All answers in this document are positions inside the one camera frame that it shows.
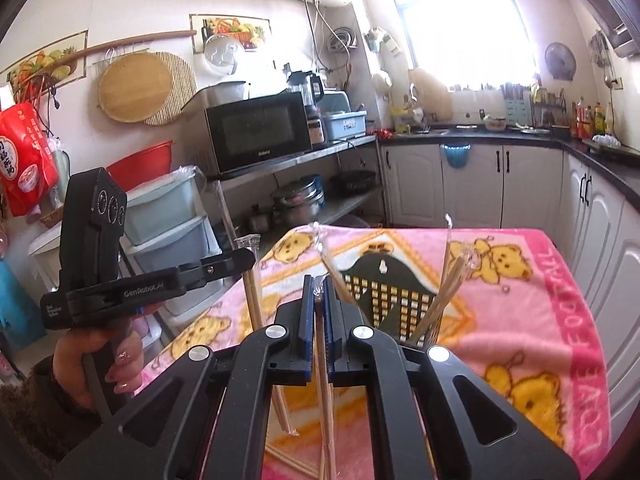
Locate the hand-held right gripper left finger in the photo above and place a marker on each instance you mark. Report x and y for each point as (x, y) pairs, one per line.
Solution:
(309, 330)

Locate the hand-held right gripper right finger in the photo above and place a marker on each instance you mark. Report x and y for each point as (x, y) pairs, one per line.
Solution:
(328, 340)

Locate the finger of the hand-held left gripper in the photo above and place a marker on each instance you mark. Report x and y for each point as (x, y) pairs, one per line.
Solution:
(220, 267)

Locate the wooden chopsticks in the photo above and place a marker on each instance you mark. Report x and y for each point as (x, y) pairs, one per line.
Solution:
(292, 460)
(252, 300)
(325, 425)
(335, 275)
(282, 407)

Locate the black perforated utensil holder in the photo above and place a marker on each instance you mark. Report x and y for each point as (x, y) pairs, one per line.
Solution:
(390, 300)

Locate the bundle of chopsticks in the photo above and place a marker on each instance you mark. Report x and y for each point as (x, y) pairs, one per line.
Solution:
(445, 290)

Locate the person's left forearm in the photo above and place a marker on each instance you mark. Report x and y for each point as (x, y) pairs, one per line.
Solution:
(45, 430)

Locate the person's left hand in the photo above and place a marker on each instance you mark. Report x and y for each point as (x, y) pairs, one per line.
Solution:
(70, 360)

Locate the wicker basket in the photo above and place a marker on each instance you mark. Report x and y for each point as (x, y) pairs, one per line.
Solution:
(50, 217)

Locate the pale blue plastic drawer unit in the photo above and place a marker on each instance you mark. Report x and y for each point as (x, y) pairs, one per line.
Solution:
(165, 195)

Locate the red plastic basin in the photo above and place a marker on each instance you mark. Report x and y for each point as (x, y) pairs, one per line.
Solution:
(145, 165)

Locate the stacked steel pots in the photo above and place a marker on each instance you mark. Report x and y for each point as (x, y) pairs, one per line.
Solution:
(297, 202)

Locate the red plastic bag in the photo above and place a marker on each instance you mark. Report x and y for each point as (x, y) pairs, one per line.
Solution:
(25, 160)

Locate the black microwave oven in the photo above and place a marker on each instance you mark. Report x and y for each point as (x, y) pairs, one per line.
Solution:
(260, 132)

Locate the steel shelf rack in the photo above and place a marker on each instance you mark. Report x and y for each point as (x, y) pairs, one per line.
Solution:
(320, 152)

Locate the black wok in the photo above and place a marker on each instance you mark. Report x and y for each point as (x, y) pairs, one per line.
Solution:
(355, 182)

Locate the round bamboo tray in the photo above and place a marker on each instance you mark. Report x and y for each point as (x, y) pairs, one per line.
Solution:
(135, 87)

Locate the steel lidded container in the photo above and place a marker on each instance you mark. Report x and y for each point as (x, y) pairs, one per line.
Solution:
(225, 92)

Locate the round woven mat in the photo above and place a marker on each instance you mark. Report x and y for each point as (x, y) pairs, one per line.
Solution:
(182, 90)

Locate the blue grey plastic box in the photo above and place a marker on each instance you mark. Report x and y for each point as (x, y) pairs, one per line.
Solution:
(345, 125)

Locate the pink bear-print blanket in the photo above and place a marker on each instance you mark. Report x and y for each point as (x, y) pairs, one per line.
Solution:
(525, 310)

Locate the black blender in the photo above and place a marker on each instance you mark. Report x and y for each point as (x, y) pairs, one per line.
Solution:
(302, 85)

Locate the long wooden rolling pin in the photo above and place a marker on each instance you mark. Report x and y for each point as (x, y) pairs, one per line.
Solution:
(125, 42)

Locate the glass pot lid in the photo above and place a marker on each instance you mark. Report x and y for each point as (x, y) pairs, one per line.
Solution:
(222, 52)

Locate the blue hanging bin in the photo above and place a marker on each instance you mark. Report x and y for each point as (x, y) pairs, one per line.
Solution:
(455, 157)

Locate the white kitchen cabinets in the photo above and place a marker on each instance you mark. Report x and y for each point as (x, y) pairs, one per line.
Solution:
(500, 185)

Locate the white hanging colander ladle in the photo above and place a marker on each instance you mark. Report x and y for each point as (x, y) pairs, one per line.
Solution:
(382, 80)

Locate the wooden cutting board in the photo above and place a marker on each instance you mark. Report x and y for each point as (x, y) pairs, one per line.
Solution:
(430, 92)

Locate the green knife rack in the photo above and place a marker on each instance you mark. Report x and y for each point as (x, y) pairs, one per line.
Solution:
(515, 110)

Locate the kitchen window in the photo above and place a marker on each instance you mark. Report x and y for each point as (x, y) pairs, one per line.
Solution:
(465, 35)

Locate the row of condiment bottles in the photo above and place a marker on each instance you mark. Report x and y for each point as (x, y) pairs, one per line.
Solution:
(582, 120)

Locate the black kitchen countertop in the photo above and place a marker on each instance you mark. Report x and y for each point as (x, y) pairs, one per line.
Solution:
(615, 162)

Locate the black induction cooker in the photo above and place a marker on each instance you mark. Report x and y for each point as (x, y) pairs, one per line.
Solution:
(620, 147)

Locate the round dark pan lid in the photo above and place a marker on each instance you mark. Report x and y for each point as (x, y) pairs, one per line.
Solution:
(560, 60)

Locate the dark range hood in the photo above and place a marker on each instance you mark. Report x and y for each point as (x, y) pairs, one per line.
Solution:
(615, 20)

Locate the fruit wall poster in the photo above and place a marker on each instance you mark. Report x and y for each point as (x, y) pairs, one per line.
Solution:
(250, 30)
(40, 62)

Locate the wall-mounted utensil caddy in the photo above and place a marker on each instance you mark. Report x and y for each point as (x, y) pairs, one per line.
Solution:
(380, 42)

